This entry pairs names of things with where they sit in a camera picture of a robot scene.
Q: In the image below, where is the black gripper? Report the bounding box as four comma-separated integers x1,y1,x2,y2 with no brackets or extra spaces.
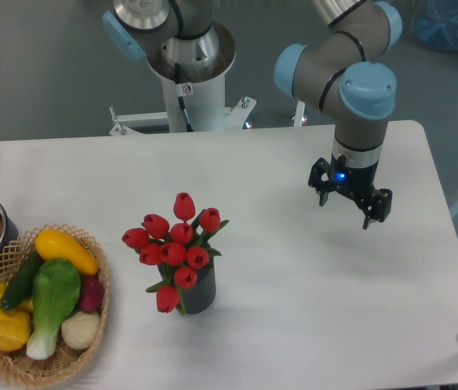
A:
308,157,392,230

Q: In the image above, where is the red tulip bouquet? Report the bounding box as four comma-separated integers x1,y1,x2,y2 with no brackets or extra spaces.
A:
122,193,228,295

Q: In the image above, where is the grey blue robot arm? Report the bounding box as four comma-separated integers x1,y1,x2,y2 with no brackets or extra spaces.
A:
102,1,402,223

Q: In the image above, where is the dark grey ribbed vase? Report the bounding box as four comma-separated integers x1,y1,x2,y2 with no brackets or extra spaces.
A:
156,261,216,315

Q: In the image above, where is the blue plastic bag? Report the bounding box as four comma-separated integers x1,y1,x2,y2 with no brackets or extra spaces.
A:
412,1,458,52

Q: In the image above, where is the purple radish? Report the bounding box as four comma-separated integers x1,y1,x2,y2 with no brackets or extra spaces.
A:
78,276,105,313

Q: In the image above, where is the woven wicker basket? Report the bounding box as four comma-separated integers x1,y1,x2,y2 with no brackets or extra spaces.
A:
0,224,110,389

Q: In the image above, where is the white garlic bulb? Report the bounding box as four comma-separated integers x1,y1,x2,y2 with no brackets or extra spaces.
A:
61,311,100,350

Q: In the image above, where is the yellow squash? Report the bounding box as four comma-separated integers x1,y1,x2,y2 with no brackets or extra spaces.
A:
34,229,99,276

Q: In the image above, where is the green bok choy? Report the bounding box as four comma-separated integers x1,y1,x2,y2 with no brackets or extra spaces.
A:
26,258,81,360

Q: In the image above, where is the green cucumber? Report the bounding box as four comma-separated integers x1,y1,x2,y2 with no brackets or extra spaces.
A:
0,249,45,310

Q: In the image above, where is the yellow bell pepper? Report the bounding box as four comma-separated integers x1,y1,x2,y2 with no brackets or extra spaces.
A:
0,309,31,352

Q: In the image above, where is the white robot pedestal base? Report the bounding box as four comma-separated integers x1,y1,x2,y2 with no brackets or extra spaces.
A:
102,12,257,135

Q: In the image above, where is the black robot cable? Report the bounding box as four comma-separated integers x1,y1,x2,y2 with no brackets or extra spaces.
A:
173,63,194,133

